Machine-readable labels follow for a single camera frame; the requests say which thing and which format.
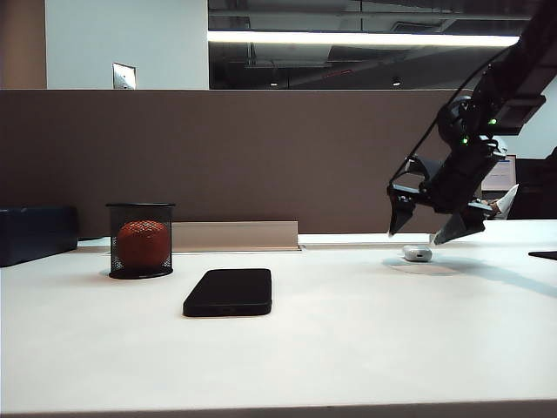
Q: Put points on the background person white-clad limb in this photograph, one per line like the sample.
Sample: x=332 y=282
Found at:
x=507 y=200

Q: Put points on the dark blue box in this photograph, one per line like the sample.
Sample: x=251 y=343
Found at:
x=30 y=235

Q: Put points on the black pendant ceiling lamp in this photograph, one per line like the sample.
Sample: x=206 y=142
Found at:
x=396 y=81

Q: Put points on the background computer monitor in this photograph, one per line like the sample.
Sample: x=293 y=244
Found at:
x=500 y=174

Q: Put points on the long ceiling light strip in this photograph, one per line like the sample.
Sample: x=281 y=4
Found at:
x=348 y=38

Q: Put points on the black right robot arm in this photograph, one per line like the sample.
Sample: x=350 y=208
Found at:
x=531 y=52

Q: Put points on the black smartphone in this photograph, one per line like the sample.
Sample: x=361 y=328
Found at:
x=230 y=292

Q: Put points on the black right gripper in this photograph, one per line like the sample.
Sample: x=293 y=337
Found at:
x=461 y=174

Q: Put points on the black mesh pen holder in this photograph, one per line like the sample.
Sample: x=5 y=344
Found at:
x=139 y=211

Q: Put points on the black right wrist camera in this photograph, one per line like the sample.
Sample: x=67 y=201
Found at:
x=424 y=167

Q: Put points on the orange ball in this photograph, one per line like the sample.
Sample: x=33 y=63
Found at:
x=142 y=244

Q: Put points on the brown desk divider panel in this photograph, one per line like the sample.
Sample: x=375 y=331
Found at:
x=217 y=161

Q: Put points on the metal wall plate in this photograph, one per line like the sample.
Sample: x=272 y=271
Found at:
x=124 y=76

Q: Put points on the black mouse pad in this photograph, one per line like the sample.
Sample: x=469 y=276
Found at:
x=546 y=254

